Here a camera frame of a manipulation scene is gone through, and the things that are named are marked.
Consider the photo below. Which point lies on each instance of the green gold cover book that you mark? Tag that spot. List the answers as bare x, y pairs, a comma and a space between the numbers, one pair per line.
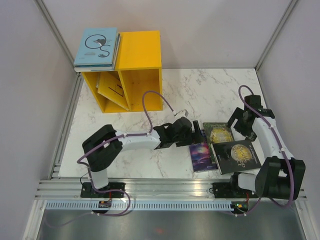
217, 132

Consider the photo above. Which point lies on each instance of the dark Wuthering Heights book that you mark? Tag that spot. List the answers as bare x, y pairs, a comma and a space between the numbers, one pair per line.
95, 70

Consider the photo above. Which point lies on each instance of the black Moon Sixpence book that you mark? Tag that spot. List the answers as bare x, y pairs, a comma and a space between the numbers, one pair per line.
235, 156

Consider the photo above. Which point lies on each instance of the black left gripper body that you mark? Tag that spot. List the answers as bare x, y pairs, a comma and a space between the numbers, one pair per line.
188, 138

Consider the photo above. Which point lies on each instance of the yellow wooden shelf box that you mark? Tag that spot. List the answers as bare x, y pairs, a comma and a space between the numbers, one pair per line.
139, 66

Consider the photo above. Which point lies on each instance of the grey thin book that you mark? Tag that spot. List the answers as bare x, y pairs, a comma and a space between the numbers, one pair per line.
98, 80

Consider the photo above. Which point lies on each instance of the yellow thin book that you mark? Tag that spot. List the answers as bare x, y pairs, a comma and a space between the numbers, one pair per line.
110, 87

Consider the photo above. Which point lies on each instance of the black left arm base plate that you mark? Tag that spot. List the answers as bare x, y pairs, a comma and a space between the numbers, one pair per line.
87, 191

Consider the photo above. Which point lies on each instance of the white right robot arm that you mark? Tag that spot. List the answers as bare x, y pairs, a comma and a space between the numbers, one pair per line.
281, 175

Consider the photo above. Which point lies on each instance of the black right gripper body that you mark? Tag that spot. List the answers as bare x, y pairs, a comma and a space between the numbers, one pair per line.
244, 128

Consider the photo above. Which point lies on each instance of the light blue Old Man book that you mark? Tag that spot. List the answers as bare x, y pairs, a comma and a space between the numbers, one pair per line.
97, 47

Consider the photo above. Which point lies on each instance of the blue 20000 Leagues book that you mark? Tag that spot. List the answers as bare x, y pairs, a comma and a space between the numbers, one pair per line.
115, 55

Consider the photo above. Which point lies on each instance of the aluminium corner post left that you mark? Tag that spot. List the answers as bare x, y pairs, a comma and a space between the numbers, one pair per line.
54, 30

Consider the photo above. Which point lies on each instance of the perforated cable duct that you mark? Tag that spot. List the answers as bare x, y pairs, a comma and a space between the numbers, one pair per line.
139, 205

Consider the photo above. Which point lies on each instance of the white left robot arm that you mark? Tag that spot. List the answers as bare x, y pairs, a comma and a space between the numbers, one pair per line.
102, 148

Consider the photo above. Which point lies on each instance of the aluminium corner post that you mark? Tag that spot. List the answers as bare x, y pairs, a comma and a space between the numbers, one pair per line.
277, 31
54, 30

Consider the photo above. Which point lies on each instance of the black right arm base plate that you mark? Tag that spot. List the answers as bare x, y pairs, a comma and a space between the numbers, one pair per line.
224, 190

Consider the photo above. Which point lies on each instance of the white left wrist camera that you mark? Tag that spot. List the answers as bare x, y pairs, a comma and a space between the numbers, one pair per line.
182, 113

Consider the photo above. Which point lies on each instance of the purple galaxy cover book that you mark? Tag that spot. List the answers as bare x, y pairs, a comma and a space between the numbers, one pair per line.
201, 158

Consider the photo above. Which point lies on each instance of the aluminium corner post right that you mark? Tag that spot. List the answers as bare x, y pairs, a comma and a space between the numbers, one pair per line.
277, 31

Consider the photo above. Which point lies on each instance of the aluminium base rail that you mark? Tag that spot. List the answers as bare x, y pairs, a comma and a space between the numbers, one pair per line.
69, 188

